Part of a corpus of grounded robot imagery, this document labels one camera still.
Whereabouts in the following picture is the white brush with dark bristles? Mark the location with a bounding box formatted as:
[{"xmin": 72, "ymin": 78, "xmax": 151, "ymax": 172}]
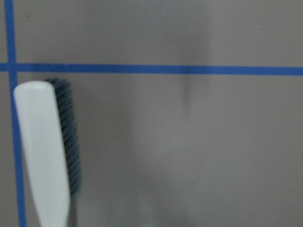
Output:
[{"xmin": 14, "ymin": 78, "xmax": 81, "ymax": 227}]

